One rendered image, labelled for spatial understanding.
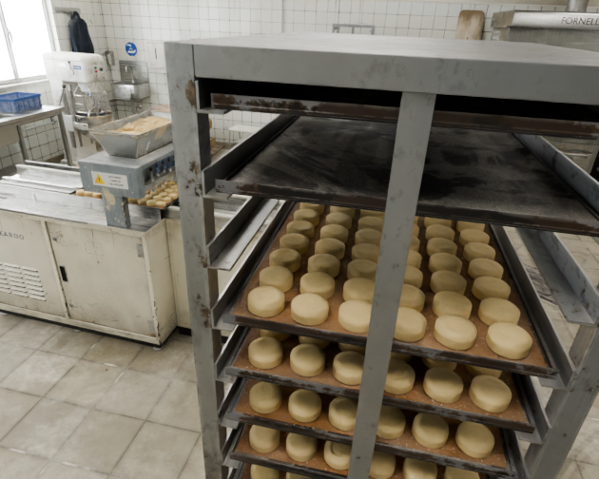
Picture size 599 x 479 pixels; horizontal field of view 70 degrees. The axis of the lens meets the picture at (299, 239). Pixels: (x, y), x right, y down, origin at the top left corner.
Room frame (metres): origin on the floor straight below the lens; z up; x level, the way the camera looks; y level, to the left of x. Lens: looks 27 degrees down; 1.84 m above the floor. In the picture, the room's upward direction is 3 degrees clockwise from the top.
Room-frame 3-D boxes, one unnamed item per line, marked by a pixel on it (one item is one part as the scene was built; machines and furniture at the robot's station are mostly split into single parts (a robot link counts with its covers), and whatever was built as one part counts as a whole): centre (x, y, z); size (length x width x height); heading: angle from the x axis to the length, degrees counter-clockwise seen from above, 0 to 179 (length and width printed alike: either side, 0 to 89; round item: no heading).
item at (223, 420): (0.75, 0.03, 1.32); 0.64 x 0.03 x 0.03; 169
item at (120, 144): (2.35, 0.87, 1.25); 0.56 x 0.29 x 0.14; 166
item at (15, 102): (4.65, 3.06, 0.95); 0.40 x 0.30 x 0.14; 171
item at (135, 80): (6.67, 2.55, 0.93); 0.99 x 0.38 x 1.09; 79
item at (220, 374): (0.75, 0.03, 1.41); 0.64 x 0.03 x 0.03; 169
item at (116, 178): (2.35, 0.87, 1.01); 0.72 x 0.33 x 0.34; 166
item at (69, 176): (2.52, 0.94, 0.87); 2.01 x 0.03 x 0.07; 76
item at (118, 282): (2.46, 1.33, 0.42); 1.28 x 0.72 x 0.84; 76
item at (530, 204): (0.70, -0.16, 1.68); 0.60 x 0.40 x 0.02; 169
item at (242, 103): (0.70, -0.16, 1.77); 0.60 x 0.40 x 0.02; 169
